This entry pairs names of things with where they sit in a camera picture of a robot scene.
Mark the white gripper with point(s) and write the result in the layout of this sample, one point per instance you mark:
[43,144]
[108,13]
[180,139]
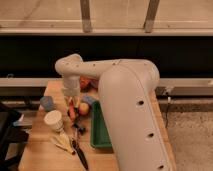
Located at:
[71,86]

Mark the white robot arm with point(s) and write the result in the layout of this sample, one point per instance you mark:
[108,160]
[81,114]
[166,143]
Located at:
[124,94]

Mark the blue-grey cup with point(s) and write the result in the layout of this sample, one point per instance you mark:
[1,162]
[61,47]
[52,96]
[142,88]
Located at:
[47,103]

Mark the white paper cup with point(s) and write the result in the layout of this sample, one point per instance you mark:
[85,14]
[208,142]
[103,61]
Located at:
[54,120]

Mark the red bowl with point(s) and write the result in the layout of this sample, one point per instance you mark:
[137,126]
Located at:
[84,83]

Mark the peach fruit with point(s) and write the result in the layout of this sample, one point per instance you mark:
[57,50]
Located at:
[84,109]

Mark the blue cloth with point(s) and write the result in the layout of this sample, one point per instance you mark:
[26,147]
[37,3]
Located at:
[88,99]

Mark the purple plate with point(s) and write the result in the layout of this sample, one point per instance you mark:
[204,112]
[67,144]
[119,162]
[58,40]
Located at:
[94,83]

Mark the small dark utensil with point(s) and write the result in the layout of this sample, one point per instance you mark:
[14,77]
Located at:
[80,129]

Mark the green plastic tray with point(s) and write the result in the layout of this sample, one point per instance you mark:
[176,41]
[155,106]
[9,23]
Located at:
[99,137]

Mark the black chair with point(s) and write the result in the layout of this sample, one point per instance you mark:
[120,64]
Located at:
[9,134]

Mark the black handled knife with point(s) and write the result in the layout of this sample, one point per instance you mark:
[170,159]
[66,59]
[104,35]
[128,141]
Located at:
[79,151]

